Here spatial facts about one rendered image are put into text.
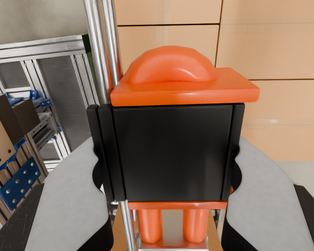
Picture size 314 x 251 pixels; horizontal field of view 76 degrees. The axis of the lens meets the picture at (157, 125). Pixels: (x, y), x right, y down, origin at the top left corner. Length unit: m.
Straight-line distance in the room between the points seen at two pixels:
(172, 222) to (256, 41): 0.75
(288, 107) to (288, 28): 0.31
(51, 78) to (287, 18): 1.15
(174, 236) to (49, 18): 1.41
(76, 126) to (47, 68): 0.37
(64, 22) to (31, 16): 0.19
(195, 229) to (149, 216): 0.04
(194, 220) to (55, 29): 1.40
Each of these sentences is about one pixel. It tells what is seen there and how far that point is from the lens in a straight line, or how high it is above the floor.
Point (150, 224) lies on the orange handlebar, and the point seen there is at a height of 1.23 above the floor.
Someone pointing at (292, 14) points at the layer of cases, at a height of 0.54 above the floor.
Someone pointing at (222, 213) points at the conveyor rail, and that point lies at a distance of 1.22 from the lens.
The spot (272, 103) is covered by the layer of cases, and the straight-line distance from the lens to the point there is 0.96.
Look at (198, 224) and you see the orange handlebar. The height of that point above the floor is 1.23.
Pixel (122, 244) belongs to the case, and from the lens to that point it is 0.85.
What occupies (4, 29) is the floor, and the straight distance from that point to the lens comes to 1.64.
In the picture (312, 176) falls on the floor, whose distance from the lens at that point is 2.19.
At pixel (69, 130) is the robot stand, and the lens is 1.42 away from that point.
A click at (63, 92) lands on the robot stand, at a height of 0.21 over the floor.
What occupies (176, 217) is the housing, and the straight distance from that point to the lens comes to 0.22.
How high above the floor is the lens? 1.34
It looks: 62 degrees down
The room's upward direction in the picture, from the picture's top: 177 degrees counter-clockwise
